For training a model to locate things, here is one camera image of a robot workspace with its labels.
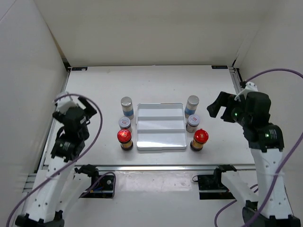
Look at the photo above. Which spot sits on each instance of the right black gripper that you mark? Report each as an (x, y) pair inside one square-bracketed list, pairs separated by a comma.
[(224, 99)]

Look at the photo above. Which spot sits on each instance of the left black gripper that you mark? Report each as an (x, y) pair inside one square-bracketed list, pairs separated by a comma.
[(89, 110)]

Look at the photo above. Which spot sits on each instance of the red-lid sauce jar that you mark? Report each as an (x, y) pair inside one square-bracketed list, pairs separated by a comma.
[(125, 139), (200, 138)]

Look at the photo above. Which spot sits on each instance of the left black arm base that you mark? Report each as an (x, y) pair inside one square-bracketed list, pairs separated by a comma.
[(102, 186)]

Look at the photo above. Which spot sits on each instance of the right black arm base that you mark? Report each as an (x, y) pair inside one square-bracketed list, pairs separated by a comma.
[(210, 185)]

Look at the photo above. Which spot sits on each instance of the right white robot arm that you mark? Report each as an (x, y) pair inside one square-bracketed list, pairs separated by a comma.
[(270, 207)]

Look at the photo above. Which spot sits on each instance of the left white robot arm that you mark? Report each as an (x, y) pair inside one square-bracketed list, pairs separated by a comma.
[(68, 148)]

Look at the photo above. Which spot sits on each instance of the right silver-lid shaker bottle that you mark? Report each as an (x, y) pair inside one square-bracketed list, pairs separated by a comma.
[(191, 106)]

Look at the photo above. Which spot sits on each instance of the silver-lid shaker bottle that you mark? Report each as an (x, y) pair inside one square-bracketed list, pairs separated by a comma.
[(191, 106), (127, 107)]

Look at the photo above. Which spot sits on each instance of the right white-lid small jar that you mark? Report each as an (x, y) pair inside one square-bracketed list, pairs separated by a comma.
[(193, 122)]

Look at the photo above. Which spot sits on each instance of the white-lid small jar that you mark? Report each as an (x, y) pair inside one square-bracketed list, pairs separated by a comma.
[(193, 122), (125, 124)]

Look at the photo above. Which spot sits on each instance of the left black table label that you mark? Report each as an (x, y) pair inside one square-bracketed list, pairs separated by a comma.
[(79, 68)]

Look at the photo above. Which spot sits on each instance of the black table label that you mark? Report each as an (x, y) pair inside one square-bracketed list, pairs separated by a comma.
[(79, 68), (219, 67)]

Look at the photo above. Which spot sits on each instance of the left silver-lid shaker bottle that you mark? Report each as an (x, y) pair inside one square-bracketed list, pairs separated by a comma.
[(127, 107)]

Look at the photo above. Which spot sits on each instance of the left white-lid small jar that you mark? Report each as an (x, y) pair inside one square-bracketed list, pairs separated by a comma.
[(125, 124)]

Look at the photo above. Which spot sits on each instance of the right black table label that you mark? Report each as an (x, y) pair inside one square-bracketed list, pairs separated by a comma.
[(219, 67)]

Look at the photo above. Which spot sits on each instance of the white plastic organizer tray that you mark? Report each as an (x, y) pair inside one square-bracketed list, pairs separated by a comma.
[(161, 127)]

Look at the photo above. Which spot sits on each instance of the right aluminium rail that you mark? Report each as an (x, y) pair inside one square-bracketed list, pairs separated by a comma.
[(236, 78)]

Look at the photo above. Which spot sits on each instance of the aluminium rail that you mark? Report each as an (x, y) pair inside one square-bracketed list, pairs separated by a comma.
[(162, 167), (50, 131), (236, 78)]

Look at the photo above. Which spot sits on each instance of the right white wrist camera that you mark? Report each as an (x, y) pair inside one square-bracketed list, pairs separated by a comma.
[(246, 88)]

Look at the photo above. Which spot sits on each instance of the left aluminium rail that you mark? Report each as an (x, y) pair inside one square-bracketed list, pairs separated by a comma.
[(50, 131)]

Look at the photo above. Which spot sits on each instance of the front aluminium rail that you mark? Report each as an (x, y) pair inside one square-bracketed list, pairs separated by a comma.
[(162, 167)]

